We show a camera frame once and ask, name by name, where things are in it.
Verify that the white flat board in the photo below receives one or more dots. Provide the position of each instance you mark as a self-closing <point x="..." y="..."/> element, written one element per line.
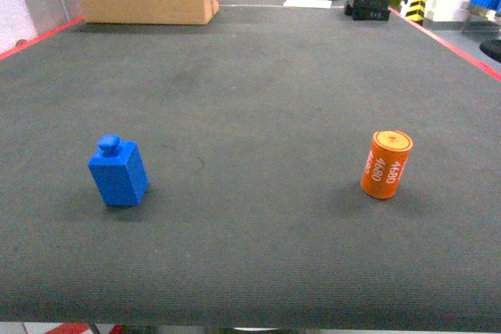
<point x="310" y="4"/>

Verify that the black equipment case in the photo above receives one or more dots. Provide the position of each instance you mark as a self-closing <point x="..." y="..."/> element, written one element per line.
<point x="359" y="10"/>

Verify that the orange cylindrical cap 4680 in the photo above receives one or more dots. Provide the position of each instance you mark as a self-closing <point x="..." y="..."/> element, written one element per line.
<point x="385" y="163"/>

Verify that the yellow black striped bollard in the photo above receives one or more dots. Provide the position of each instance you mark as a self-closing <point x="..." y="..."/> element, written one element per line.
<point x="416" y="11"/>

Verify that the blue block part with knob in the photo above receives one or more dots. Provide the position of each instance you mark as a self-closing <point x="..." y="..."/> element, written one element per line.
<point x="118" y="171"/>

